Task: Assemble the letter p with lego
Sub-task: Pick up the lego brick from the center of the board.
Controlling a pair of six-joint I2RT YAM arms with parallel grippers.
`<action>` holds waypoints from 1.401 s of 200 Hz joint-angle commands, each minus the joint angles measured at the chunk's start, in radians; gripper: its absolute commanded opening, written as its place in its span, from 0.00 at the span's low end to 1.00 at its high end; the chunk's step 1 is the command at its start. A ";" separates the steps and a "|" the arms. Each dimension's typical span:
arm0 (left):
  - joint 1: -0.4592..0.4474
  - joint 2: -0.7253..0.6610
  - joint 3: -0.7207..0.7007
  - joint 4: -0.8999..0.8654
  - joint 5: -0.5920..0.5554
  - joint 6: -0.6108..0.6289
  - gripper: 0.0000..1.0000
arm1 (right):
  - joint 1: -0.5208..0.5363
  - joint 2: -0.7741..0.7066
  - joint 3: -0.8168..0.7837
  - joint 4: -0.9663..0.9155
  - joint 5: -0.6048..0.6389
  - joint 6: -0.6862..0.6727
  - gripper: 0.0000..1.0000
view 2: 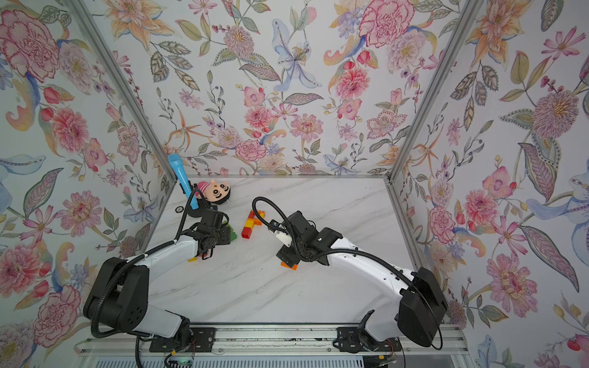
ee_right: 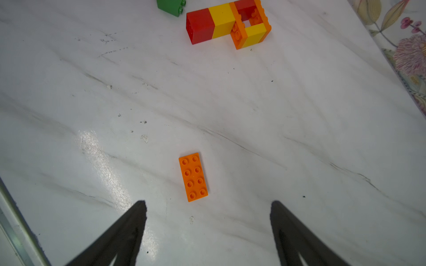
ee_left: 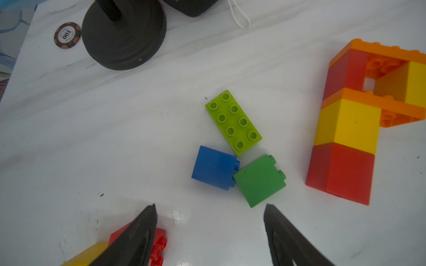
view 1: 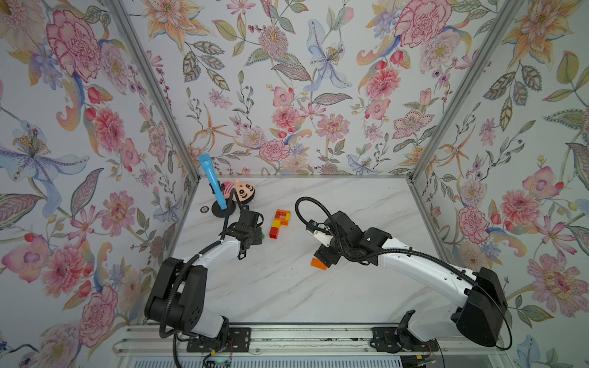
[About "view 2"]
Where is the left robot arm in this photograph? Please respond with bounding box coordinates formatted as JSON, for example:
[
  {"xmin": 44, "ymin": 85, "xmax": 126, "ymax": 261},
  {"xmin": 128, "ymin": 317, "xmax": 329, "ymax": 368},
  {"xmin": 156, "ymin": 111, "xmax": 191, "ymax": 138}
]
[{"xmin": 83, "ymin": 209, "xmax": 231, "ymax": 345}]

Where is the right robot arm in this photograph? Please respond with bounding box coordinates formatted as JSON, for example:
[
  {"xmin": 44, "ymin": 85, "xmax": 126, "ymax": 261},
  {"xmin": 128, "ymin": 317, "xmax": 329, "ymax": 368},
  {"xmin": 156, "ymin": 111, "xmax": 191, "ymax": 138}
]
[{"xmin": 268, "ymin": 212, "xmax": 449, "ymax": 351}]

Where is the plush doll head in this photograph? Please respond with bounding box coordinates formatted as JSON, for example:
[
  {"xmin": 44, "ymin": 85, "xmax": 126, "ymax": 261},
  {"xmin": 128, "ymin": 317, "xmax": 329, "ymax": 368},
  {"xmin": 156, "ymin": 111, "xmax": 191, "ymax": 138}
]
[{"xmin": 197, "ymin": 179, "xmax": 231, "ymax": 205}]

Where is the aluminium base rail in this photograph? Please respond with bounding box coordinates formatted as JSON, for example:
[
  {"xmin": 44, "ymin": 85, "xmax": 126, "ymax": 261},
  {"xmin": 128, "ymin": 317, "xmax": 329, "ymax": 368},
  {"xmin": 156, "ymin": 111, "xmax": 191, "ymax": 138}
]
[{"xmin": 74, "ymin": 323, "xmax": 474, "ymax": 367}]

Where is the blue tube on stand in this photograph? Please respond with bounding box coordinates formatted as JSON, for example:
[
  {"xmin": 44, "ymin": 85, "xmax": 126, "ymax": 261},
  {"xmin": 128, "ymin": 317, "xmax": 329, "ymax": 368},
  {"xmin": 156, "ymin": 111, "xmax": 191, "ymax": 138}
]
[{"xmin": 168, "ymin": 153, "xmax": 199, "ymax": 210}]

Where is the red square lego brick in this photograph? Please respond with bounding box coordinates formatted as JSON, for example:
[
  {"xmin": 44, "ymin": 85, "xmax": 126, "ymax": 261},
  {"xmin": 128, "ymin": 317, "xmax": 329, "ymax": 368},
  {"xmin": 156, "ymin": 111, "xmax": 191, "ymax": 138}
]
[{"xmin": 241, "ymin": 227, "xmax": 252, "ymax": 239}]

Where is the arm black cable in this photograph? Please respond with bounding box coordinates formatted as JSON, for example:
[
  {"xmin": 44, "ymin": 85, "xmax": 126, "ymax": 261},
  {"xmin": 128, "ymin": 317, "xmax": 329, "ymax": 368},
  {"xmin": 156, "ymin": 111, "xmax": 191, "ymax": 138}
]
[
  {"xmin": 89, "ymin": 183, "xmax": 208, "ymax": 339},
  {"xmin": 252, "ymin": 196, "xmax": 295, "ymax": 240}
]

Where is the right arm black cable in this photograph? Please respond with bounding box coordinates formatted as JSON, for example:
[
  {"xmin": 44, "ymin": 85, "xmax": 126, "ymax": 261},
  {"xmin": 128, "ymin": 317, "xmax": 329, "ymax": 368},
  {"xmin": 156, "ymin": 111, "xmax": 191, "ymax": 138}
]
[{"xmin": 252, "ymin": 196, "xmax": 295, "ymax": 240}]

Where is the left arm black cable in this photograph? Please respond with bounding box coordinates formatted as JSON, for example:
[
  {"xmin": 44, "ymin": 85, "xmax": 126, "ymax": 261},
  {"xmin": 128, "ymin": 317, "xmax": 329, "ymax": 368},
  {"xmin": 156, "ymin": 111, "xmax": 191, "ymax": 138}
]
[{"xmin": 89, "ymin": 183, "xmax": 208, "ymax": 339}]

